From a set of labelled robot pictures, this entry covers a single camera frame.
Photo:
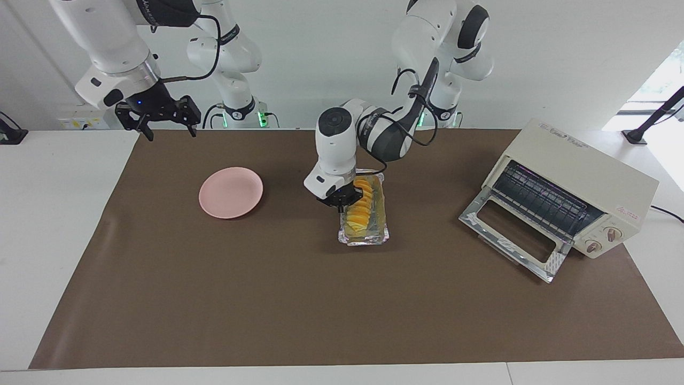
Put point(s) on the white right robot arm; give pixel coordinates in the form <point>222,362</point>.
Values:
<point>107,37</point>

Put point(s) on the silver glass oven door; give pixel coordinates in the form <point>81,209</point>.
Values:
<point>507,244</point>

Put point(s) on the white wall power socket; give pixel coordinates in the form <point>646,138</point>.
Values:
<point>75,122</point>

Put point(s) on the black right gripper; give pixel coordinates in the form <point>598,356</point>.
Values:
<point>155,103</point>

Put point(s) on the cream oven knob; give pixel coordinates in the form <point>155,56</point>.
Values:
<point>612,233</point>
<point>593,246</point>

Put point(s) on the bright window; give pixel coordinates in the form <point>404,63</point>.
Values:
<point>662,80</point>

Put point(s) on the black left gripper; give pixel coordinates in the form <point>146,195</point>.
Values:
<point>342,197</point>

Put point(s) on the brown table mat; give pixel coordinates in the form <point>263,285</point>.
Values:
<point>347,299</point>

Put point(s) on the black table clamp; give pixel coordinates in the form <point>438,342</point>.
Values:
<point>10,136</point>

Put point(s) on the pink round plate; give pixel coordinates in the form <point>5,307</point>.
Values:
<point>231,192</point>

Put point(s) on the sliced golden bread loaf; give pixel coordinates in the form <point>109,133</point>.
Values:
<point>359,216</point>

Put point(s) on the cream toaster oven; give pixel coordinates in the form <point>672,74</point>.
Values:
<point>588,171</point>

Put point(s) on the metal oven rack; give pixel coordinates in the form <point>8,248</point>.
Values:
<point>545,200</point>

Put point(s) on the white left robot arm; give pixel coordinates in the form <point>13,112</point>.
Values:
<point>334,149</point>

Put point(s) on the aluminium foil tray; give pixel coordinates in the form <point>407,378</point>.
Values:
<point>380,224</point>

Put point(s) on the black camera stand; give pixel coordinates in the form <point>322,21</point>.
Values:
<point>635,136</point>

